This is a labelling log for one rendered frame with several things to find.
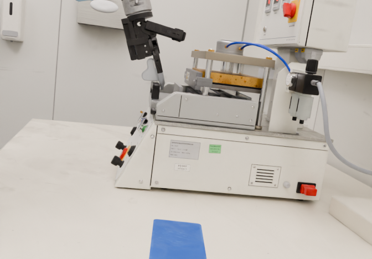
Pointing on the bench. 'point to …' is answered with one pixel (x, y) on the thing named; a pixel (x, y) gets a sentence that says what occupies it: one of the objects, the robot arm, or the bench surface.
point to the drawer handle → (155, 89)
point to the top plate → (237, 54)
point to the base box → (227, 163)
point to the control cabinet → (303, 32)
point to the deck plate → (308, 134)
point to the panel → (135, 139)
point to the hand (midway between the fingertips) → (163, 84)
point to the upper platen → (233, 79)
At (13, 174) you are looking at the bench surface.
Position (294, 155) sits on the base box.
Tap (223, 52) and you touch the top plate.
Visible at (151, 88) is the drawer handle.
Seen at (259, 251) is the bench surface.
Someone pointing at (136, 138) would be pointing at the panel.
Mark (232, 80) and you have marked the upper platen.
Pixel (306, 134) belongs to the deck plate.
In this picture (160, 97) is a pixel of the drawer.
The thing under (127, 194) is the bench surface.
